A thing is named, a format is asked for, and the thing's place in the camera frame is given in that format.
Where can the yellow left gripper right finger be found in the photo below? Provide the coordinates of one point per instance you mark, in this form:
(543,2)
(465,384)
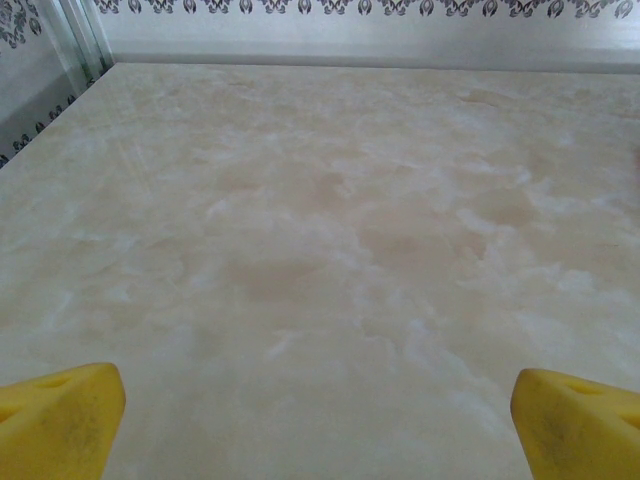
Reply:
(580,430)

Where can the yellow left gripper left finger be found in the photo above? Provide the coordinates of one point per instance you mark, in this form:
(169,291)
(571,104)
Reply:
(55,425)

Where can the aluminium frame post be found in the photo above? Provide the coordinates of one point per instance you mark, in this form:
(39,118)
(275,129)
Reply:
(80,35)

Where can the thin aluminium wall rail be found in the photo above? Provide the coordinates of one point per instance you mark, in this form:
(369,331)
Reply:
(370,56)

